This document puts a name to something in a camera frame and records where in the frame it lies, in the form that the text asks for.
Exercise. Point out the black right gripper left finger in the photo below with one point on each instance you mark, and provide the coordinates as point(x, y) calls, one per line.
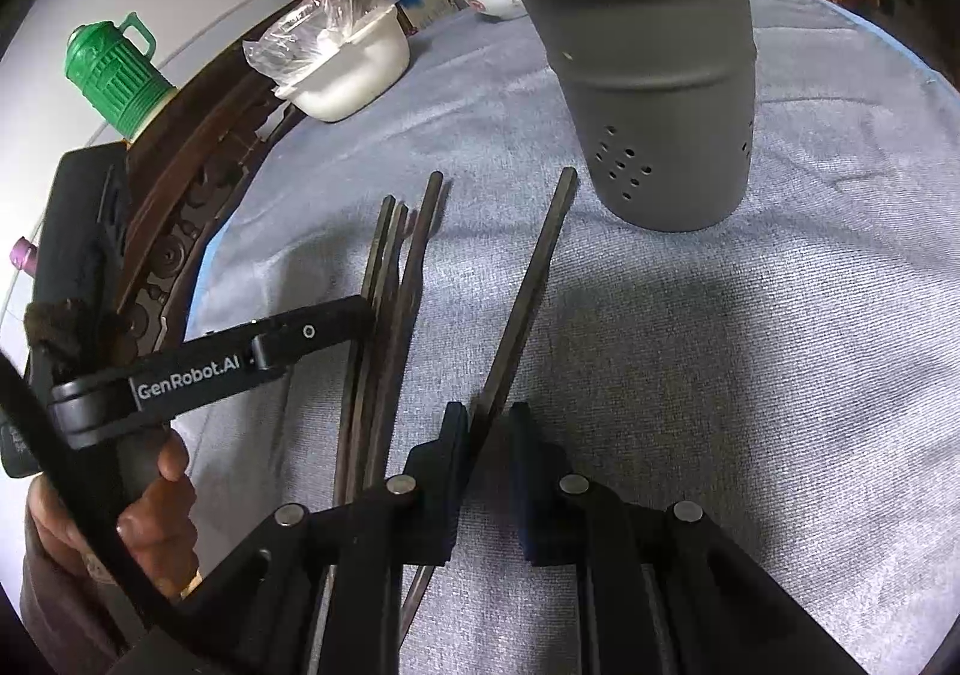
point(319, 592)

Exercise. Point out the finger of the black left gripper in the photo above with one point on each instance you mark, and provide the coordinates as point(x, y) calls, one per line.
point(247, 359)

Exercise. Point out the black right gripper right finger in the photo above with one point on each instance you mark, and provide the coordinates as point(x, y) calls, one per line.
point(657, 591)

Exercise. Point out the person's left hand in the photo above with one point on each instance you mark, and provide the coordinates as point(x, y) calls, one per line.
point(156, 529)

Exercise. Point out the purple bottle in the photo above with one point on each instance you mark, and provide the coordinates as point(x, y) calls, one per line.
point(23, 256)

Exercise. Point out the dark carved wooden sideboard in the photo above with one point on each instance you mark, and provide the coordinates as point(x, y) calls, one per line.
point(188, 172)

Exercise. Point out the green thermos flask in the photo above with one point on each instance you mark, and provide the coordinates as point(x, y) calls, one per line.
point(112, 65)

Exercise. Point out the blue table cover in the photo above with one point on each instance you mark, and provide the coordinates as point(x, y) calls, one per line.
point(211, 306)

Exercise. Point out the grey table cloth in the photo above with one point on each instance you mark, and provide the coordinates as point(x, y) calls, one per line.
point(794, 370)

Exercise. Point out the white bowl with plastic bag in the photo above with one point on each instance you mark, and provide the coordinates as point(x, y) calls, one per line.
point(330, 58)

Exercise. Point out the grey perforated utensil cup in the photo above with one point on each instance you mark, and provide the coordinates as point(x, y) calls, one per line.
point(662, 96)

